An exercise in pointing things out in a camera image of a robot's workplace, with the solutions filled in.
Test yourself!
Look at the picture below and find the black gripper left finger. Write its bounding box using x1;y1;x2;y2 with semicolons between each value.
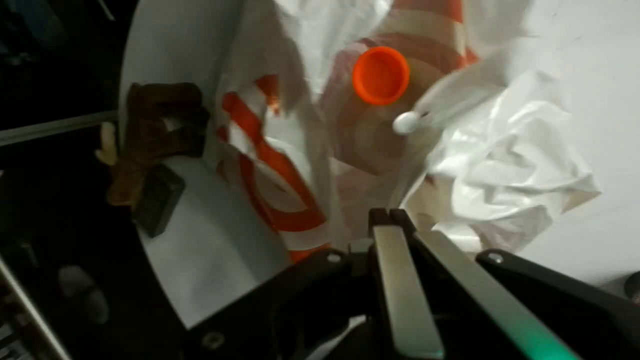
369;206;447;360

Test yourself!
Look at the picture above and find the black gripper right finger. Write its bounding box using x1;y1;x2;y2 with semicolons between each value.
409;214;584;360

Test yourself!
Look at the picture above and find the white orange striped plastic bag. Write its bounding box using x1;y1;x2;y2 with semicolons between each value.
204;0;604;263

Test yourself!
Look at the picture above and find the yellow container orange lid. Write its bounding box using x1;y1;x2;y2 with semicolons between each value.
325;42;414;175

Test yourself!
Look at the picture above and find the small black flat block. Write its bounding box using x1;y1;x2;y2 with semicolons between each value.
132;164;188;240

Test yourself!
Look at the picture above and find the metal window frame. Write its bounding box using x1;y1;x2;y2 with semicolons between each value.
0;107;122;150

